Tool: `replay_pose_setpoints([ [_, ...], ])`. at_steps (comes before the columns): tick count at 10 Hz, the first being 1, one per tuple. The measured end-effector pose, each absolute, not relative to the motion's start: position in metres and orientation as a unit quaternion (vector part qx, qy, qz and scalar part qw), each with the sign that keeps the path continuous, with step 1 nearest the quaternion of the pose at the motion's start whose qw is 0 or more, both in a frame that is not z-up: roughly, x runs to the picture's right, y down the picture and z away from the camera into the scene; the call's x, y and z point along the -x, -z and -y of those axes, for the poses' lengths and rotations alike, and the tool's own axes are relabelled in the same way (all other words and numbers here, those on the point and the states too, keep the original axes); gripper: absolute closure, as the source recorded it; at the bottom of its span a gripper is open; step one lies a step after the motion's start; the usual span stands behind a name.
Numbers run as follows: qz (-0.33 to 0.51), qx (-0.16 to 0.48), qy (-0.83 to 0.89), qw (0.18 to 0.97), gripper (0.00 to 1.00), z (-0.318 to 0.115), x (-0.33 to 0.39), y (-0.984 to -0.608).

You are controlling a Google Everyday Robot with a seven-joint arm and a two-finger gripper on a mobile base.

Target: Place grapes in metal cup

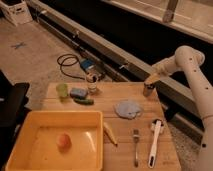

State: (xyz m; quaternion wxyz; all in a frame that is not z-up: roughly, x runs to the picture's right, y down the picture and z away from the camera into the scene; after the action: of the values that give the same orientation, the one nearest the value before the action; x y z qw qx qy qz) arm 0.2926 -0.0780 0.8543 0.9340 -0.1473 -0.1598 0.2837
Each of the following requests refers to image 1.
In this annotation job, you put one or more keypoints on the wooden board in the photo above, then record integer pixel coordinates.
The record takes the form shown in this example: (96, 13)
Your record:
(121, 157)

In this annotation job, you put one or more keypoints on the green cucumber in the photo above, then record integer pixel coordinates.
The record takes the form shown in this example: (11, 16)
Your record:
(84, 101)

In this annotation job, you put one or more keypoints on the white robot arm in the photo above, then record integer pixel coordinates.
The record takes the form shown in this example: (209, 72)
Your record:
(188, 60)

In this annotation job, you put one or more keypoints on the blue power tool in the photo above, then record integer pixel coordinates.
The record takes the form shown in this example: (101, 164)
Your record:
(89, 67)

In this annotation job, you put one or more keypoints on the yellow plastic bin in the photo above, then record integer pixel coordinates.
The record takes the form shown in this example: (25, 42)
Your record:
(36, 150)

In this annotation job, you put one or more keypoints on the black chair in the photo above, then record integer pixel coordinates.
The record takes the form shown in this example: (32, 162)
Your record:
(12, 105)

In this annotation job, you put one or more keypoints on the blue sponge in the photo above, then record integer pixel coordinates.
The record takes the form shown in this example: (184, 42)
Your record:
(78, 93)

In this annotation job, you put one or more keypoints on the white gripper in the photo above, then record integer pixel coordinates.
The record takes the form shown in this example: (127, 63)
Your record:
(160, 70)

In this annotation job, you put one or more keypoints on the white crate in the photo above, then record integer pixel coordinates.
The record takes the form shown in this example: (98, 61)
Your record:
(17, 14)

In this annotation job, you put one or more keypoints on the metal fork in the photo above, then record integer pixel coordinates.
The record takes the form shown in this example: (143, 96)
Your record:
(136, 138)

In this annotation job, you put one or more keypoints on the blue crumpled cloth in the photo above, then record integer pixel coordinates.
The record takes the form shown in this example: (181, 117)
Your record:
(127, 109)

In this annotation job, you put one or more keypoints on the white handled kitchen tool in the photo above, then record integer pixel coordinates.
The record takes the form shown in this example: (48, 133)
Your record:
(156, 127)

